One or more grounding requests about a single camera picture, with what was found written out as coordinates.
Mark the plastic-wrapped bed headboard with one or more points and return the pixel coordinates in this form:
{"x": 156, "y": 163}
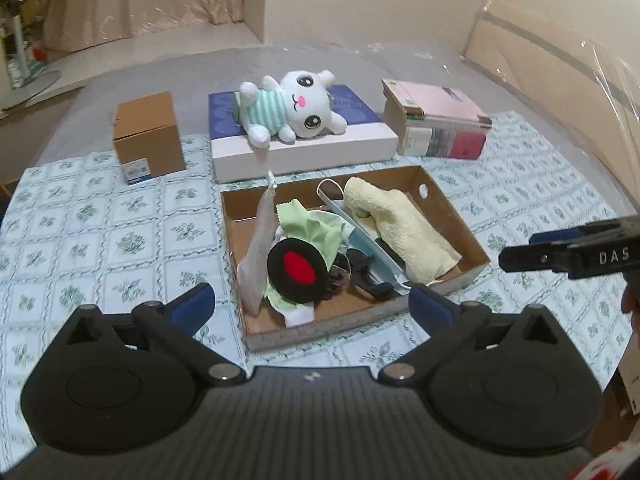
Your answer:
{"x": 550, "y": 85}

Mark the black mask red patch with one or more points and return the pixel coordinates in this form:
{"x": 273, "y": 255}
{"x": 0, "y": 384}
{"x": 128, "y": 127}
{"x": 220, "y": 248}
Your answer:
{"x": 297, "y": 265}

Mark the thin white book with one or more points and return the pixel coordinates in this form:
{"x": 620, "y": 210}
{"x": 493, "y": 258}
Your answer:
{"x": 450, "y": 128}

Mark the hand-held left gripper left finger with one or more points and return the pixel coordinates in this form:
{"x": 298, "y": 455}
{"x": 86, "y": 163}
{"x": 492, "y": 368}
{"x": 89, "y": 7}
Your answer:
{"x": 192, "y": 305}

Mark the small brown cardboard box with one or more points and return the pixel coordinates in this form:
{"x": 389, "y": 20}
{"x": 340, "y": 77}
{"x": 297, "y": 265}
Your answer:
{"x": 150, "y": 145}

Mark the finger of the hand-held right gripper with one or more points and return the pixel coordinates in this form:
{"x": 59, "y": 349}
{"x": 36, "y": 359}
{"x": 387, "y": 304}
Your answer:
{"x": 555, "y": 236}
{"x": 535, "y": 258}

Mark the grey fan stand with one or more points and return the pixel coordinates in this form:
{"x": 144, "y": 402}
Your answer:
{"x": 30, "y": 90}

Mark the flat cardboard piece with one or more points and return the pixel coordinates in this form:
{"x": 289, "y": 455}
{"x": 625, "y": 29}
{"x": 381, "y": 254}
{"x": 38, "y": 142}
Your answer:
{"x": 631, "y": 385}

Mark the person's right hand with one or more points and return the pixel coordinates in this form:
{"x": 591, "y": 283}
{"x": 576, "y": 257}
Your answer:
{"x": 635, "y": 305}

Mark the flat white box blue lid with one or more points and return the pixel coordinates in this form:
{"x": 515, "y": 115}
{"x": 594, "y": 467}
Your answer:
{"x": 325, "y": 155}

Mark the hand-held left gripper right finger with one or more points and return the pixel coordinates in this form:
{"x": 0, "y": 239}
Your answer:
{"x": 430, "y": 305}

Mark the brown cardboard tray box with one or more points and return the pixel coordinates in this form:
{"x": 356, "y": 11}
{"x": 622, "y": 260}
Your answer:
{"x": 325, "y": 330}

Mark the cluttered shelf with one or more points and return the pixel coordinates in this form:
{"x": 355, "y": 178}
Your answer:
{"x": 35, "y": 52}

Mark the floral green white tablecloth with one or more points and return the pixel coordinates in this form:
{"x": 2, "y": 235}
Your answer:
{"x": 125, "y": 240}

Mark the white plush rabbit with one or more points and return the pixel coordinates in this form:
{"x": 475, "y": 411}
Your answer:
{"x": 300, "y": 105}

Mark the blue face mask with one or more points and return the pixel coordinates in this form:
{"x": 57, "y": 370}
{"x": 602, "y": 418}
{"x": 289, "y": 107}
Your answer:
{"x": 365, "y": 245}

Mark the yellow towel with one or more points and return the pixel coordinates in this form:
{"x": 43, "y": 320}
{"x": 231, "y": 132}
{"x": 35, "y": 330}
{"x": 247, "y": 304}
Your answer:
{"x": 410, "y": 230}

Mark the green cloth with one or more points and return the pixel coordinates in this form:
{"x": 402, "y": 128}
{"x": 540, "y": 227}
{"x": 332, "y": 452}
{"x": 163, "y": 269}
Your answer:
{"x": 305, "y": 225}

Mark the white sock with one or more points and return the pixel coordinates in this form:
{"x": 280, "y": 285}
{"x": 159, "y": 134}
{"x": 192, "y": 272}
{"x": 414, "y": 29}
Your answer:
{"x": 300, "y": 315}

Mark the red white patterned clothing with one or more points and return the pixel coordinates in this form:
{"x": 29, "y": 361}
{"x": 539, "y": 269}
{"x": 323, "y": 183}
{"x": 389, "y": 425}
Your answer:
{"x": 612, "y": 465}

